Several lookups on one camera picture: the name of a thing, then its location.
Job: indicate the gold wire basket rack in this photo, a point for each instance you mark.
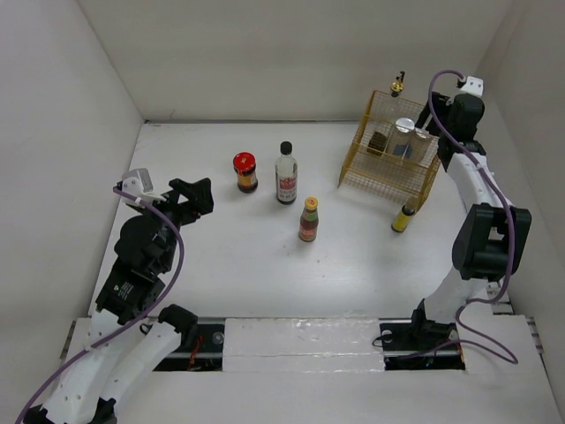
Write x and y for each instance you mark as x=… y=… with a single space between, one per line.
x=389 y=156

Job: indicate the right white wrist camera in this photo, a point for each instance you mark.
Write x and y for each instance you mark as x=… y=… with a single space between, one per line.
x=471 y=85

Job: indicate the clear oil bottle gold spout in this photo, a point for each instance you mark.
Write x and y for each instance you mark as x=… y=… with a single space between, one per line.
x=387 y=114

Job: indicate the red lid chili sauce jar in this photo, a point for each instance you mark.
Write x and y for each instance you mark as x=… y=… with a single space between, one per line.
x=244 y=164

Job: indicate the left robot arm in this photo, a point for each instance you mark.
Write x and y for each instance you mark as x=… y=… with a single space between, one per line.
x=120 y=350

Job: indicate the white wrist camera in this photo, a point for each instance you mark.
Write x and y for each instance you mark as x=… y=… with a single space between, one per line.
x=136 y=185
x=471 y=85

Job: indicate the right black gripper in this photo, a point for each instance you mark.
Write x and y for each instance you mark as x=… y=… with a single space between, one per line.
x=440 y=103

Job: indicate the silver lid shaker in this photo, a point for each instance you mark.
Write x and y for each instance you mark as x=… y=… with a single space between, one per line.
x=400 y=136
x=419 y=144

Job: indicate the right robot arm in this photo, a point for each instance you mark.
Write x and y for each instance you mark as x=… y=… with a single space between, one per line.
x=489 y=246

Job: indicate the yellow cap sauce bottle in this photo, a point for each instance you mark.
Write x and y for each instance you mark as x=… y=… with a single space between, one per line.
x=309 y=220

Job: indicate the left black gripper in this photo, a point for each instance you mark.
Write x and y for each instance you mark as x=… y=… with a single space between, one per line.
x=200 y=198

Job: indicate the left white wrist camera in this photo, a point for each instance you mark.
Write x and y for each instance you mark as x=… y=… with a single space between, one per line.
x=136 y=185

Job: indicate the small yellow oil bottle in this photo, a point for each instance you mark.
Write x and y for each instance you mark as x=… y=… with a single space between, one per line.
x=403 y=218

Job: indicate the black cap vinegar bottle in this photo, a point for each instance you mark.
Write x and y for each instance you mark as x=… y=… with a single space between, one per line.
x=286 y=175

